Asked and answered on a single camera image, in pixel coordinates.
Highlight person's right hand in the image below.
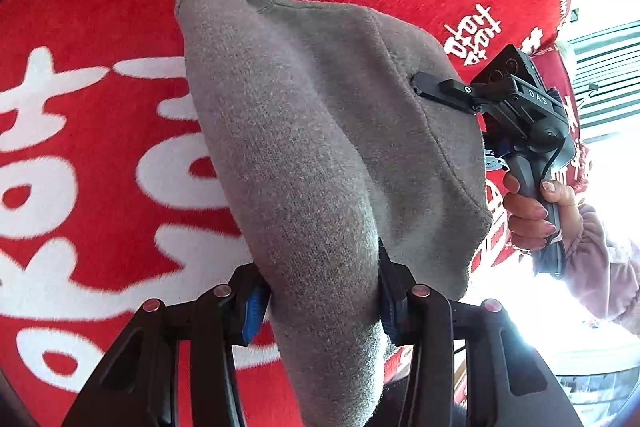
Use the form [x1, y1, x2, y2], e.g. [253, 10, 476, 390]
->
[502, 174, 584, 255]

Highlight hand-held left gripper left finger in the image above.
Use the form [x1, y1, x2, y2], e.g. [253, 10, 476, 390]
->
[60, 262, 274, 427]

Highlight red white printed blanket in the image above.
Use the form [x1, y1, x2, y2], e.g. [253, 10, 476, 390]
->
[0, 0, 592, 427]

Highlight grey sweater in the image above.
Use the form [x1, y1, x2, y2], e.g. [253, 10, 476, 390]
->
[174, 0, 495, 427]

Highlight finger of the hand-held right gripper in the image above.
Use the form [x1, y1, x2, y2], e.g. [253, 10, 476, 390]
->
[410, 72, 484, 113]

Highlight green striped window blind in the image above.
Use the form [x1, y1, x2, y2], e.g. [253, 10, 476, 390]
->
[567, 21, 640, 144]

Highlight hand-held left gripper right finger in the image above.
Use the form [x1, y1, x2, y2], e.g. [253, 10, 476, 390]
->
[375, 239, 586, 427]

